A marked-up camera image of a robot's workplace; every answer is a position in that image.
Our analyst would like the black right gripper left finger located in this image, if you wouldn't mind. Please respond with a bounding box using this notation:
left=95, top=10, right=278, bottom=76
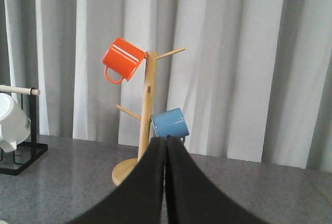
left=70, top=137, right=166, bottom=223

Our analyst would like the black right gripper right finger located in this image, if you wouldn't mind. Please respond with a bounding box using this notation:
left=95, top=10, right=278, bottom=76
left=165, top=136, right=265, bottom=223

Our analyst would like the wooden mug tree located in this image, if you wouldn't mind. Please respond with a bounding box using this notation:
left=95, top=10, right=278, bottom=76
left=112, top=47, right=185, bottom=186

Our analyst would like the blue mug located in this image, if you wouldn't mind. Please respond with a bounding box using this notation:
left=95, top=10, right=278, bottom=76
left=151, top=108, right=189, bottom=144

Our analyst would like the grey white curtain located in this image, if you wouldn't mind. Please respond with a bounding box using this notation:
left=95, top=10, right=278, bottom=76
left=1, top=0, right=331, bottom=171

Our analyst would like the orange mug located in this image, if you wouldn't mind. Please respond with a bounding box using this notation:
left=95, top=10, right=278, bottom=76
left=102, top=37, right=146, bottom=84

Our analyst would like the white ribbed mug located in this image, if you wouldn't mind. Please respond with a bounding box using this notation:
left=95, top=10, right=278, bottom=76
left=1, top=93, right=31, bottom=153

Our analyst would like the black wire mug rack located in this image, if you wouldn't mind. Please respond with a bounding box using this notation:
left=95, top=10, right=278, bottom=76
left=1, top=85, right=48, bottom=176

